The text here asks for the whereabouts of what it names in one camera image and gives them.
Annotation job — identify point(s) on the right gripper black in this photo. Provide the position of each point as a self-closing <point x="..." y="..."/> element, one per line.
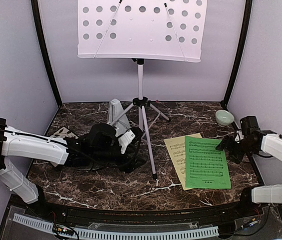
<point x="226" y="143"/>

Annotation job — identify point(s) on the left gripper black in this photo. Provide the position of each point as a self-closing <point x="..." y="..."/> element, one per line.
<point x="123" y="165"/>

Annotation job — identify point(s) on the green sheet music page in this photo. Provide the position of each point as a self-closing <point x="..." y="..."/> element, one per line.
<point x="206" y="167"/>

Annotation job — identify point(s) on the white perforated music stand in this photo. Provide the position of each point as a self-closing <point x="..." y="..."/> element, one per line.
<point x="170" y="30"/>

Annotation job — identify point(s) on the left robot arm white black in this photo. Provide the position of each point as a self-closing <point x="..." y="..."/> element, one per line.
<point x="58" y="151"/>

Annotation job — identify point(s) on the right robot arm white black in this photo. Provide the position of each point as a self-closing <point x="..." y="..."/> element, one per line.
<point x="267" y="145"/>

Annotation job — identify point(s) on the pale green ceramic bowl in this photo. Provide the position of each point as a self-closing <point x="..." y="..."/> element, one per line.
<point x="224" y="118"/>

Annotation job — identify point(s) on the floral square ceramic plate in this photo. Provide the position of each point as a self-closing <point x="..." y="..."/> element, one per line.
<point x="64" y="132"/>

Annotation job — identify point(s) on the white metronome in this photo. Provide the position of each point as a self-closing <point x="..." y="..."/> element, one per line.
<point x="115" y="108"/>

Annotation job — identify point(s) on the yellow sheet music page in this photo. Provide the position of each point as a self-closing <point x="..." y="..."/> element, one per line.
<point x="176" y="149"/>

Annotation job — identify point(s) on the right black frame post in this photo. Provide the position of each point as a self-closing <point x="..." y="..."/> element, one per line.
<point x="239" y="53"/>

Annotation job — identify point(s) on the black frame post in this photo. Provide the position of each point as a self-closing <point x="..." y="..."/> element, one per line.
<point x="239" y="53"/>
<point x="44" y="51"/>

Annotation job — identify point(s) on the white slotted cable duct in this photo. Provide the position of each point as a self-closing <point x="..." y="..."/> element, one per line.
<point x="104" y="231"/>

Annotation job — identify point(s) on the left black frame post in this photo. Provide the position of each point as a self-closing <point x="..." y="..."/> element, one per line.
<point x="44" y="51"/>

